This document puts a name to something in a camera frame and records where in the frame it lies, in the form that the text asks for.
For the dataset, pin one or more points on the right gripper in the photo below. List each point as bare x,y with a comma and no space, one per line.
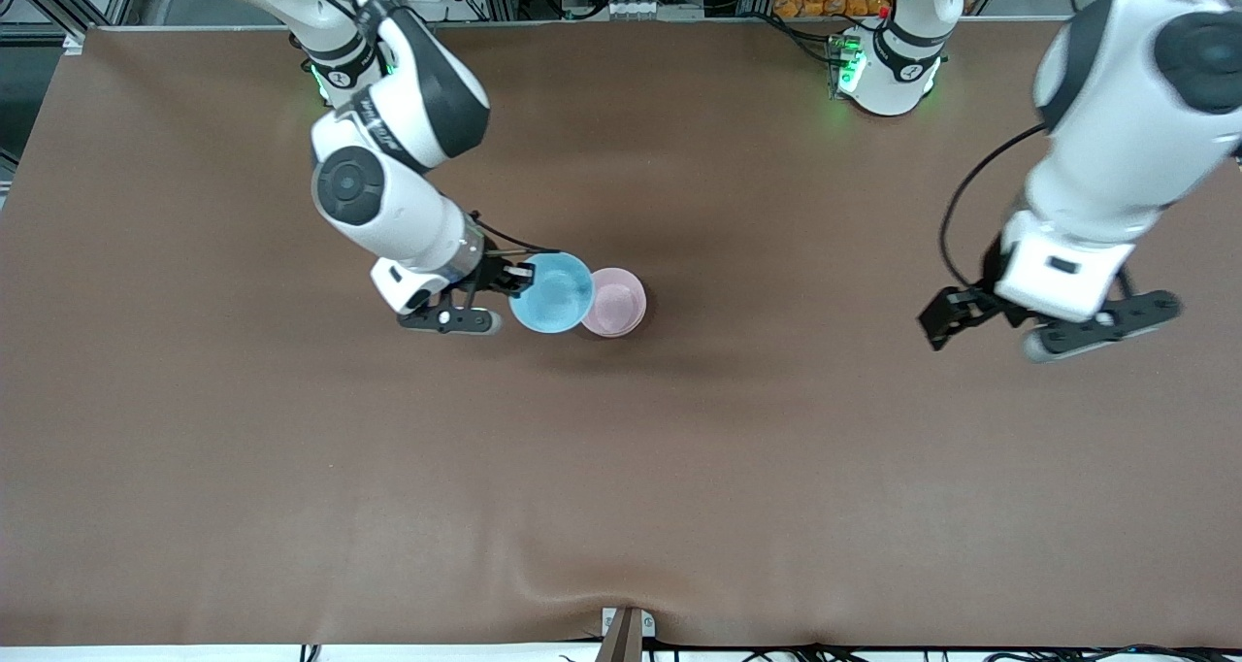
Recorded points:
493,274

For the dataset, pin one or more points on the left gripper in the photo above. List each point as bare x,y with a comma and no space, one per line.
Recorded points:
988,300

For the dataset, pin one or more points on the blue bowl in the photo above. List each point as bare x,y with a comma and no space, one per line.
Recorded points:
551,293

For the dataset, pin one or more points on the pink bowl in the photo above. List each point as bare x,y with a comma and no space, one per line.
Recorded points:
619,298

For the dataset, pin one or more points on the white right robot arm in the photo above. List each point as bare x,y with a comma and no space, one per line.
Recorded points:
388,196

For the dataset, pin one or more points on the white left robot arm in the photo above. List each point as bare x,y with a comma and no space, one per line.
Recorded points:
1116,109

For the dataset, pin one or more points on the brown table cloth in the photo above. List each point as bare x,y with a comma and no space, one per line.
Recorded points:
679,497

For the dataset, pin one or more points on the metal clamp bracket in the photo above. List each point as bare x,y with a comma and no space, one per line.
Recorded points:
648,625

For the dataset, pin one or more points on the aluminium frame beam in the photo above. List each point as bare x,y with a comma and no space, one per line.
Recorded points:
58,10

